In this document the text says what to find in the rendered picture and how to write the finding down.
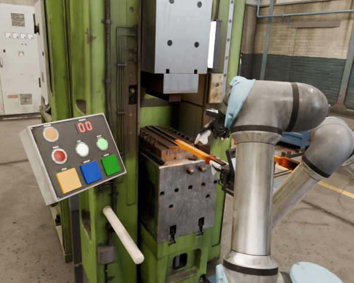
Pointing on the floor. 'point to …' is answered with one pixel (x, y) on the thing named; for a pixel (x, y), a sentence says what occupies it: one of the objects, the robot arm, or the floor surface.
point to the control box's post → (76, 237)
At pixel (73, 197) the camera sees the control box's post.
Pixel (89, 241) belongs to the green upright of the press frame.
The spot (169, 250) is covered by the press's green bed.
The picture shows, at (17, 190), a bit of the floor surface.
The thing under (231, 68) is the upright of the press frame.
